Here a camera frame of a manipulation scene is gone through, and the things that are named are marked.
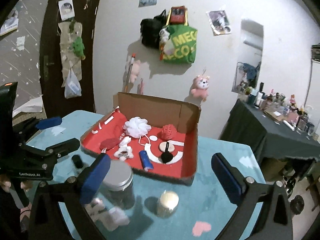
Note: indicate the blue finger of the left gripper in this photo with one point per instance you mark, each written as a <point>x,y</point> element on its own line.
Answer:
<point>60,148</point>
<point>48,123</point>

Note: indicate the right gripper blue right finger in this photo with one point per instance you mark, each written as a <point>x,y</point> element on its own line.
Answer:
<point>229,177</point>

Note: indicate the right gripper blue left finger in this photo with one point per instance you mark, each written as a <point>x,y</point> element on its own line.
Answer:
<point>92,177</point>

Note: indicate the red knitted pouch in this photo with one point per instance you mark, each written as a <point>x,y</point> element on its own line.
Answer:
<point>109,144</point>

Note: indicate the white fluffy bunny scrunchie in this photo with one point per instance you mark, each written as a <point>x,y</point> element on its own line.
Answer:
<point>124,151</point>

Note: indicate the white cloth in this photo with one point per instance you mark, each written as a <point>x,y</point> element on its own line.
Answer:
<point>114,218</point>

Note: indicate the blue cloth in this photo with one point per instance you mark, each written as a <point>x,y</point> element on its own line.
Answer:
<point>146,163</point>

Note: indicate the white mesh bath pouf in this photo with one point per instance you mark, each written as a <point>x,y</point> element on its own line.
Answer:
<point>137,128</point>

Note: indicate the beige powder puff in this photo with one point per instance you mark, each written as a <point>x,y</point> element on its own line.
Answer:
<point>166,147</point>

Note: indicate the black fluffy pompom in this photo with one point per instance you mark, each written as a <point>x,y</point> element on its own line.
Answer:
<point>166,157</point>

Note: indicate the red mesh bath pouf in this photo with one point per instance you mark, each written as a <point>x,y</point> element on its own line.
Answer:
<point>168,132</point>

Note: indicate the cream knitted scrunchie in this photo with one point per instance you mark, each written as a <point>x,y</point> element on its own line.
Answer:
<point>95,207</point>

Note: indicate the person left hand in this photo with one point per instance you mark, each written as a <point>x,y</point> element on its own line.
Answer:
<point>6,184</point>

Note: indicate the green cleanser bottle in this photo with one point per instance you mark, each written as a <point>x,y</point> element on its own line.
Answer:
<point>77,161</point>

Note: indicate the large glass jar metal lid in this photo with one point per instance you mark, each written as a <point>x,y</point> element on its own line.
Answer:
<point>118,185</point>

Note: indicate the plastic bag on door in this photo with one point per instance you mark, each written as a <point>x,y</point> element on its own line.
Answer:
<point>72,86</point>

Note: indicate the dark cloth side table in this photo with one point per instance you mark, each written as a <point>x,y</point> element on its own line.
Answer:
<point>247,125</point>

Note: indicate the small jar golden capsules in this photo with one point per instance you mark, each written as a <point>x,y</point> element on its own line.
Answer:
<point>167,204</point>

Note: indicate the cardboard box red lining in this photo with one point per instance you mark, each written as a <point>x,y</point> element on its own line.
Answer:
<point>158,112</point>

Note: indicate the hanging organizer on door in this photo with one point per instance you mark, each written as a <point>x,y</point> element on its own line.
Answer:
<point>68,58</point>

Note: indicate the green plush toy on door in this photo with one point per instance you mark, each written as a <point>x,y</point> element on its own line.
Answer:
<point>78,48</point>

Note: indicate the pink cat plush hanging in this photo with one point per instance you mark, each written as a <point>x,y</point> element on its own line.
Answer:
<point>200,87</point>

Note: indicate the photo on door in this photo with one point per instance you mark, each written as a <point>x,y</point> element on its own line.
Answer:
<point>66,9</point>

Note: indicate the green tote bag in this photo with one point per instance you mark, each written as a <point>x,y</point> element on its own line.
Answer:
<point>181,46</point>

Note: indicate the red framed picture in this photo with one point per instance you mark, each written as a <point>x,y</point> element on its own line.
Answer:
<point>178,15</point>

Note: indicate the pink plush on wall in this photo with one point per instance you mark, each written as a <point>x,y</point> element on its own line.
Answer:
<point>134,72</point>

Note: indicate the wall mirror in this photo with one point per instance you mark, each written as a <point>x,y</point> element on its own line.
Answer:
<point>250,56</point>

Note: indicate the black bag on wall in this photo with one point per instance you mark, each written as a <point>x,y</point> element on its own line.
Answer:
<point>150,29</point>

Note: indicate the white panda plush keychain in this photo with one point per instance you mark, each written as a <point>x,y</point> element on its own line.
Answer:
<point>164,36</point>

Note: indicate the photo poster on wall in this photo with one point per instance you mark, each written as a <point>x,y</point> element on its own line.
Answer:
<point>219,22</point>

